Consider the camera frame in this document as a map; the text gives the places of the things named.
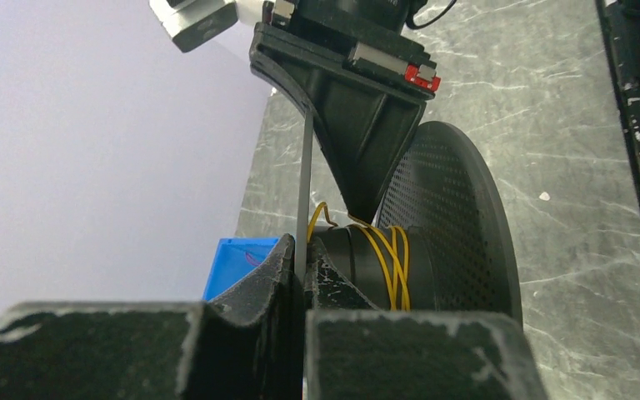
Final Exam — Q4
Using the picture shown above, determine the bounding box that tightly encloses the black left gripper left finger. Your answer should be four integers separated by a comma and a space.
0, 235, 298, 399

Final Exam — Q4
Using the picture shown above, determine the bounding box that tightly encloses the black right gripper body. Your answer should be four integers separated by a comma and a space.
262, 1, 441, 93

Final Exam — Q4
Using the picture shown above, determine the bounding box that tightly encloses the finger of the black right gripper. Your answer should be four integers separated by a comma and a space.
249, 22, 428, 221

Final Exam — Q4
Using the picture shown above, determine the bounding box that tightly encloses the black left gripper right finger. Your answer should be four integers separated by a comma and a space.
304, 239, 548, 399

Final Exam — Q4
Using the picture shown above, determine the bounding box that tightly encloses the blue plastic bin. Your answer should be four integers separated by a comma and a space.
202, 237, 279, 301

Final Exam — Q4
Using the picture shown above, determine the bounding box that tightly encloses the orange wire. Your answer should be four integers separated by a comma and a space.
306, 202, 413, 313

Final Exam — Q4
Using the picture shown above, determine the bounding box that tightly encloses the black cable spool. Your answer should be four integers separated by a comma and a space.
308, 121, 523, 324

